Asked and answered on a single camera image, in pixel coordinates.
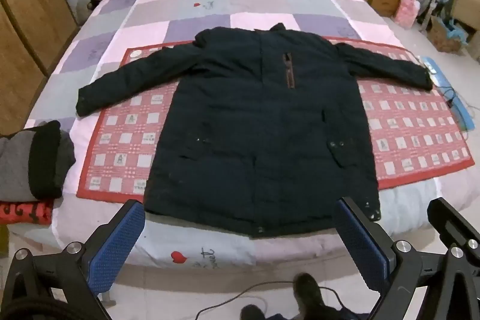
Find wooden wardrobe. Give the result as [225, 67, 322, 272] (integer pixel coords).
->
[0, 0, 81, 129]

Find red printed cloth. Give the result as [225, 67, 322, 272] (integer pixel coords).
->
[0, 200, 54, 226]

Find dark navy padded jacket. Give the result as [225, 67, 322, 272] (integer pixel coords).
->
[75, 22, 435, 239]

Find blue power strip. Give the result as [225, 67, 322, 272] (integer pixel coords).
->
[422, 55, 474, 131]

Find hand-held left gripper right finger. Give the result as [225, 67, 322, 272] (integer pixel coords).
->
[335, 197, 480, 320]

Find grey and black folded clothes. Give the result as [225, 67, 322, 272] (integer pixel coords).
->
[0, 120, 76, 201]

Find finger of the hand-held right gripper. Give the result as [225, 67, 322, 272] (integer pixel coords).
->
[427, 198, 480, 261]

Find red checked blanket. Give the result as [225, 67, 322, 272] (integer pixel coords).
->
[76, 37, 476, 201]

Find black floor cable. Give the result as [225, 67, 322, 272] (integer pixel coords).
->
[195, 280, 353, 320]

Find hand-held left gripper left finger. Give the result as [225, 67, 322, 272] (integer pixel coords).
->
[0, 199, 146, 320]

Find pink bag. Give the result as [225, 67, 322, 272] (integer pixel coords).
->
[394, 0, 421, 26]

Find small cardboard box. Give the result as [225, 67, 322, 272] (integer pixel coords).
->
[427, 16, 463, 54]

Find large cardboard box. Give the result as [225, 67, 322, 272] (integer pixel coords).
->
[452, 0, 480, 62]

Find person's dark shoe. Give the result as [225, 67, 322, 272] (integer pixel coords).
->
[240, 304, 267, 320]
[292, 272, 332, 320]

